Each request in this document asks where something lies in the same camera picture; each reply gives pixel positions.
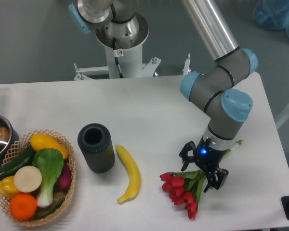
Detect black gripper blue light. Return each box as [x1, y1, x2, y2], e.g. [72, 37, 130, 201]
[179, 138, 229, 193]

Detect red tulip bouquet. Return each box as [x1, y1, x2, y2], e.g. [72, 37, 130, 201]
[160, 169, 206, 219]

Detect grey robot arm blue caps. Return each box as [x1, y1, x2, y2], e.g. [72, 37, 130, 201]
[68, 0, 258, 189]

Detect yellow banana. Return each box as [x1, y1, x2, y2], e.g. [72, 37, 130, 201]
[115, 145, 142, 204]

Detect dark grey ribbed vase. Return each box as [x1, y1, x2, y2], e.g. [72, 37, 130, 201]
[78, 123, 115, 173]

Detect green bok choy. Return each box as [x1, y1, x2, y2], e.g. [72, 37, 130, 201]
[32, 148, 64, 208]

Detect yellow squash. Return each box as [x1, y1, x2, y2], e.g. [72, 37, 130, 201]
[30, 133, 69, 160]

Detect green bean pod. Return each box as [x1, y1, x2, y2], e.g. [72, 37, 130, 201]
[35, 197, 65, 219]

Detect blue plastic bag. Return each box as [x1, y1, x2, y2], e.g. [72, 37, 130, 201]
[253, 0, 289, 39]

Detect cream round slice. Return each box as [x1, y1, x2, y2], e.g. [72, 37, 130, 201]
[13, 166, 42, 193]

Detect dark green cucumber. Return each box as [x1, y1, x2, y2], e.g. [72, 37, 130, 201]
[0, 145, 36, 181]

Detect orange fruit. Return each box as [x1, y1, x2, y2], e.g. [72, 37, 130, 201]
[9, 193, 37, 220]

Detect woven wicker basket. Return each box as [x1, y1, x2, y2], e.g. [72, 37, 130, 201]
[0, 129, 76, 227]

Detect yellow bell pepper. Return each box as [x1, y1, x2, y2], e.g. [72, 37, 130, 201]
[0, 176, 20, 199]

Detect black cable on pedestal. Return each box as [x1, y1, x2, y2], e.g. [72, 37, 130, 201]
[112, 37, 124, 79]

